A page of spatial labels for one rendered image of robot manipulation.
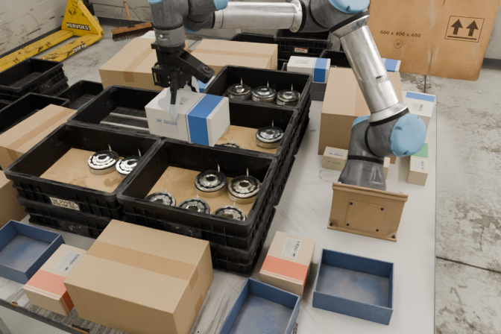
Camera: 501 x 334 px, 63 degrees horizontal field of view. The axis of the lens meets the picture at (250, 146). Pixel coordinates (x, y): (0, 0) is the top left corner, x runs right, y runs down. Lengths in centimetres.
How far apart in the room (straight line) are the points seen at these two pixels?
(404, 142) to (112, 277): 84
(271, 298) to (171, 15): 78
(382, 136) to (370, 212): 24
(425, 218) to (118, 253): 97
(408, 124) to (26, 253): 121
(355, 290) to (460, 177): 177
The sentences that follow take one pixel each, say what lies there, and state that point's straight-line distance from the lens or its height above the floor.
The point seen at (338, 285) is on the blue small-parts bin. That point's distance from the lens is 124.
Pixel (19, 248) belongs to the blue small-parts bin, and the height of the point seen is 70.
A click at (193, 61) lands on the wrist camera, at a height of 127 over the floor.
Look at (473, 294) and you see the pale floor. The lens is 227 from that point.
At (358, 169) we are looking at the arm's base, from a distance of 130.
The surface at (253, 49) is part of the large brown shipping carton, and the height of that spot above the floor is 90.
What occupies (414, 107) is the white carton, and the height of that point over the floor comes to 79.
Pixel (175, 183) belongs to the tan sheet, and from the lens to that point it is 136.
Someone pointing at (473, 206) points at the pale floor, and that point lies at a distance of 271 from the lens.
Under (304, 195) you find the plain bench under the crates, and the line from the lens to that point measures 148.
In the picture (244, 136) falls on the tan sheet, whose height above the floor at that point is 83.
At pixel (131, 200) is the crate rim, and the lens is 118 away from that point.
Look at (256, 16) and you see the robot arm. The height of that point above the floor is 132.
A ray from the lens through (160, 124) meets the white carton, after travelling 117.
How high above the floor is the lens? 171
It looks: 36 degrees down
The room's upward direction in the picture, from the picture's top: 2 degrees counter-clockwise
